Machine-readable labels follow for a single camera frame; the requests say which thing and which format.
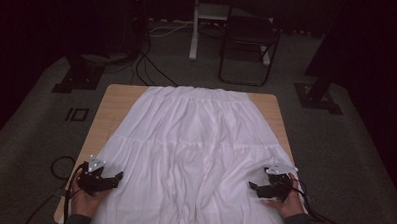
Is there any person's left hand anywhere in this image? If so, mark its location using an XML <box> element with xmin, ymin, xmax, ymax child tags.
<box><xmin>70</xmin><ymin>173</ymin><xmax>111</xmax><ymax>220</ymax></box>

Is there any black stand base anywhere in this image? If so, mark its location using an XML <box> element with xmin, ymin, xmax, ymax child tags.
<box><xmin>51</xmin><ymin>53</ymin><xmax>106</xmax><ymax>96</ymax></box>
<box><xmin>293</xmin><ymin>73</ymin><xmax>345</xmax><ymax>115</ymax></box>

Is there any black folding chair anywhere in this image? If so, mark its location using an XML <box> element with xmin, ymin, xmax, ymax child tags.
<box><xmin>217</xmin><ymin>14</ymin><xmax>283</xmax><ymax>89</ymax></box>

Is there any right hand-held gripper cable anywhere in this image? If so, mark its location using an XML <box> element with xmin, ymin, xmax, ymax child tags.
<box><xmin>287</xmin><ymin>174</ymin><xmax>365</xmax><ymax>224</ymax></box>

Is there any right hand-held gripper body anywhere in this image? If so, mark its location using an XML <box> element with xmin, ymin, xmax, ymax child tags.
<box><xmin>256</xmin><ymin>162</ymin><xmax>299</xmax><ymax>202</ymax></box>

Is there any white gathered skirt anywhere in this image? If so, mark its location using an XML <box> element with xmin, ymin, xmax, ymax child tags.
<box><xmin>58</xmin><ymin>81</ymin><xmax>311</xmax><ymax>224</ymax></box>

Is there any hand-held gripper cable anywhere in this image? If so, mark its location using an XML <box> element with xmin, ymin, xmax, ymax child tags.
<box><xmin>62</xmin><ymin>160</ymin><xmax>89</xmax><ymax>222</ymax></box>
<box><xmin>287</xmin><ymin>174</ymin><xmax>365</xmax><ymax>224</ymax></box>

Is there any black looped cable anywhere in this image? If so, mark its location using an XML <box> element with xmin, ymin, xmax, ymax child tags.
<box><xmin>23</xmin><ymin>154</ymin><xmax>77</xmax><ymax>224</ymax></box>

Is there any left hand-held gripper cable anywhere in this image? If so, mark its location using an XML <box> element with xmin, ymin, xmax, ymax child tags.
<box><xmin>62</xmin><ymin>160</ymin><xmax>89</xmax><ymax>222</ymax></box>

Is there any person's right hand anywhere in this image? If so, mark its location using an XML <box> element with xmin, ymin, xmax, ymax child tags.
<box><xmin>264</xmin><ymin>171</ymin><xmax>307</xmax><ymax>220</ymax></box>

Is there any dark equipment tower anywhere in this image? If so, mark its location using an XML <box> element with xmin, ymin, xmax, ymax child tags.
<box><xmin>84</xmin><ymin>0</ymin><xmax>149</xmax><ymax>63</ymax></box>

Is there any white desk frame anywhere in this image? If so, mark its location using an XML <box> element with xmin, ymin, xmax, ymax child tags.
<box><xmin>188</xmin><ymin>0</ymin><xmax>274</xmax><ymax>68</ymax></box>

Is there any white cable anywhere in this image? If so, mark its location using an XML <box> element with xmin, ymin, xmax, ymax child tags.
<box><xmin>148</xmin><ymin>19</ymin><xmax>195</xmax><ymax>40</ymax></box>

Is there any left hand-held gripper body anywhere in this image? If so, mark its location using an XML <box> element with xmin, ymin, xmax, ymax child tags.
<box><xmin>77</xmin><ymin>154</ymin><xmax>117</xmax><ymax>197</ymax></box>

